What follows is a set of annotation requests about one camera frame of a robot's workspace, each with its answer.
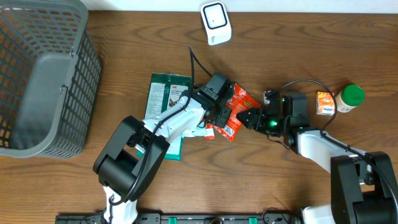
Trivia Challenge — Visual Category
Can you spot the red stick sachet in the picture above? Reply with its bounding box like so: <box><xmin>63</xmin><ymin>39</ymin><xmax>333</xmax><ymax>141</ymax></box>
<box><xmin>205</xmin><ymin>128</ymin><xmax>215</xmax><ymax>139</ymax></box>

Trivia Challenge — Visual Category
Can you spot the red snack bag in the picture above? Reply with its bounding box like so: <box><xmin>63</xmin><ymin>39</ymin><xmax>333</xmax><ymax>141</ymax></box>
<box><xmin>205</xmin><ymin>83</ymin><xmax>262</xmax><ymax>142</ymax></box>

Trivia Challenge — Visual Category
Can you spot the light green wipes pack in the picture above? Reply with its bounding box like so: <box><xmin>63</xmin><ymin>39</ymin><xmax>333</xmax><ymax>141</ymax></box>
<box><xmin>182</xmin><ymin>127</ymin><xmax>207</xmax><ymax>138</ymax></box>

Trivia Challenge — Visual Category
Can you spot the small orange white box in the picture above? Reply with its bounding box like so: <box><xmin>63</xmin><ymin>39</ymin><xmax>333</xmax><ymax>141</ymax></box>
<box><xmin>316</xmin><ymin>91</ymin><xmax>335</xmax><ymax>116</ymax></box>

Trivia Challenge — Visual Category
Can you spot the green white package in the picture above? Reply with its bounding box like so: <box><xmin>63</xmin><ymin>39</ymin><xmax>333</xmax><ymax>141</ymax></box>
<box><xmin>136</xmin><ymin>73</ymin><xmax>192</xmax><ymax>162</ymax></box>

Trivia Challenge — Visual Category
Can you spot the green lid seasoning jar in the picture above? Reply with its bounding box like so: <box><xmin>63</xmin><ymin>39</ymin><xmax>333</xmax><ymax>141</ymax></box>
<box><xmin>335</xmin><ymin>85</ymin><xmax>365</xmax><ymax>113</ymax></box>

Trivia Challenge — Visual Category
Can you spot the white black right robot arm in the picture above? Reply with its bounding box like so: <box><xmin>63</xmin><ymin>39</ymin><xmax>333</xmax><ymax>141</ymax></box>
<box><xmin>237</xmin><ymin>106</ymin><xmax>397</xmax><ymax>223</ymax></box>

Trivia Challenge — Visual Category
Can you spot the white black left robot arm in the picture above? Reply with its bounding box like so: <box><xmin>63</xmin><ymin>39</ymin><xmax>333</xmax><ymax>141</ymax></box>
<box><xmin>93</xmin><ymin>93</ymin><xmax>232</xmax><ymax>223</ymax></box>

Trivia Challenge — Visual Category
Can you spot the white barcode scanner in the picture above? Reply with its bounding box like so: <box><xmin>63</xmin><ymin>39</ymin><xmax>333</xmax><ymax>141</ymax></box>
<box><xmin>200</xmin><ymin>1</ymin><xmax>232</xmax><ymax>46</ymax></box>

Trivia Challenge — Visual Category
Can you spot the grey plastic laundry basket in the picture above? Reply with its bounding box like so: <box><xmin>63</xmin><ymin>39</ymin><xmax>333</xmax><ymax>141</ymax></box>
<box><xmin>1</xmin><ymin>0</ymin><xmax>102</xmax><ymax>159</ymax></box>

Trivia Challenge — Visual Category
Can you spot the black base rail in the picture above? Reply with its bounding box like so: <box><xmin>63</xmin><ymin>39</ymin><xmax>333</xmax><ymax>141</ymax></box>
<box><xmin>55</xmin><ymin>211</ymin><xmax>302</xmax><ymax>224</ymax></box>

